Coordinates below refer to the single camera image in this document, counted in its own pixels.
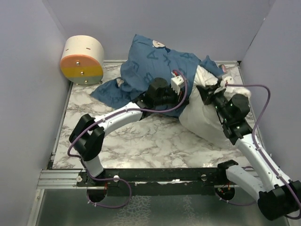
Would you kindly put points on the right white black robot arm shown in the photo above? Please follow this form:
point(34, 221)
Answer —
point(274, 192)

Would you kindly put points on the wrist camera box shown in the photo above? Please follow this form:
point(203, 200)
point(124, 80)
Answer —
point(177, 82)
point(224, 80)

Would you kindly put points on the blue cartoon print pillowcase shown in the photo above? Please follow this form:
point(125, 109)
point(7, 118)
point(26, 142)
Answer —
point(149, 59)

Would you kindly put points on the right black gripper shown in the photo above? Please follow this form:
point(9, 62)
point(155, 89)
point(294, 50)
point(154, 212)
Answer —
point(207, 93)

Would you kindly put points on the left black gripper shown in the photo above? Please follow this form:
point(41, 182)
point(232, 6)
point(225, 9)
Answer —
point(178, 99)

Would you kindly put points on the aluminium frame rail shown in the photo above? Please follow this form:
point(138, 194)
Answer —
point(58, 179)

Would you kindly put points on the white pillow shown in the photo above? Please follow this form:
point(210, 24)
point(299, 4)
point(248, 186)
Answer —
point(218, 127)

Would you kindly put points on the cream orange cylindrical container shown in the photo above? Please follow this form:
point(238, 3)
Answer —
point(82, 60)

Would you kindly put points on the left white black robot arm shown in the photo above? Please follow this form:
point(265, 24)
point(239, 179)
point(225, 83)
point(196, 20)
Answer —
point(88, 135)

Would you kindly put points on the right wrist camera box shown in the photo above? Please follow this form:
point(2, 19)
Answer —
point(224, 80)

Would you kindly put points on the small pink tube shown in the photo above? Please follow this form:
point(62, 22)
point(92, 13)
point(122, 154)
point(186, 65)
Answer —
point(223, 67)

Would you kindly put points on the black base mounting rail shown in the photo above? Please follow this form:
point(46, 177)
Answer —
point(160, 182)

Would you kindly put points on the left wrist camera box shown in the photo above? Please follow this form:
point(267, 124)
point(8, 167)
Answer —
point(177, 82)

